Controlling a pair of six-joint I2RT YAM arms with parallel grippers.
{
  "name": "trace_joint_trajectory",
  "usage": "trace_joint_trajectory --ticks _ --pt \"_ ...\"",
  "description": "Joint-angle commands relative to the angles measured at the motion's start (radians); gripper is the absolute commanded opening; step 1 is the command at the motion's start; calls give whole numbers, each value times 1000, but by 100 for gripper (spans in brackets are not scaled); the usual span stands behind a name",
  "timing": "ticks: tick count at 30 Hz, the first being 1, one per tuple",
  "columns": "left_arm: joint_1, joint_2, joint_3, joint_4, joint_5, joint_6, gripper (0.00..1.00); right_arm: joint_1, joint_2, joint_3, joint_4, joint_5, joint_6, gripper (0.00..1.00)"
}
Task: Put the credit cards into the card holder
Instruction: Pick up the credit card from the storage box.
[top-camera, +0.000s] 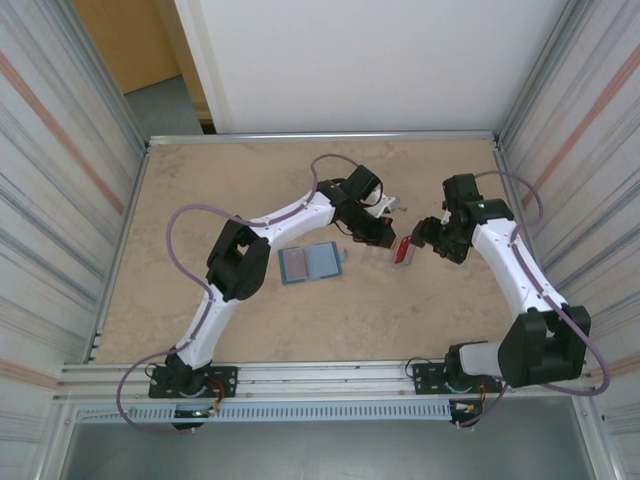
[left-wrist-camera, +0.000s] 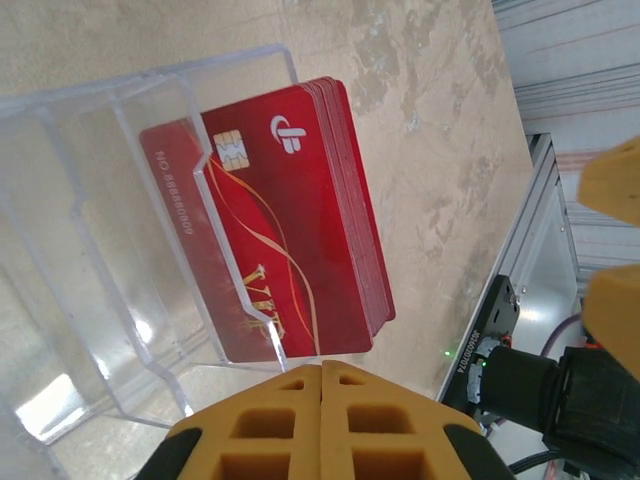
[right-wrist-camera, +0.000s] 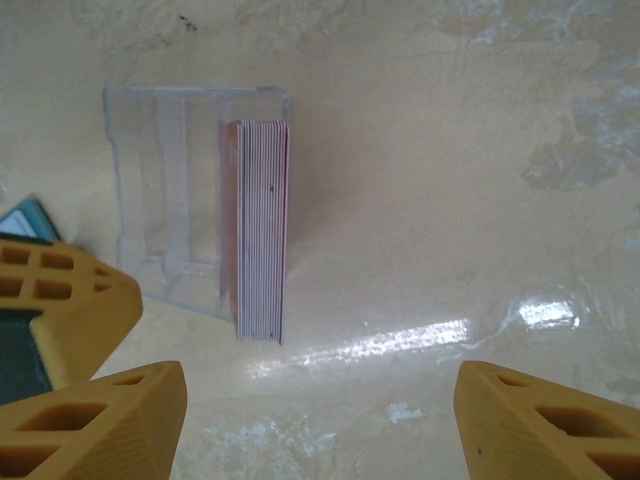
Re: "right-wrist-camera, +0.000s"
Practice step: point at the stack of red credit cards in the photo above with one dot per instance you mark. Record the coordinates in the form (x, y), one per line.
(262, 225)

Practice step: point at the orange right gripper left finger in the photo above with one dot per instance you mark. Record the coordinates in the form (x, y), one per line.
(110, 440)

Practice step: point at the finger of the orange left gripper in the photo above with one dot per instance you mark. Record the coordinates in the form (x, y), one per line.
(85, 310)

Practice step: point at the small dark crumbs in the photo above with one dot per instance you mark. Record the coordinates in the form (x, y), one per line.
(188, 23)

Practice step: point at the teal leather card holder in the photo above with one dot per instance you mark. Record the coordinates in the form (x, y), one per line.
(30, 220)

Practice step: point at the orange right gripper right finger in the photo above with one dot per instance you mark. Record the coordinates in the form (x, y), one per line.
(530, 440)

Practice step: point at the clear plastic card box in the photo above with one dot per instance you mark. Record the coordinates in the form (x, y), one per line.
(145, 200)

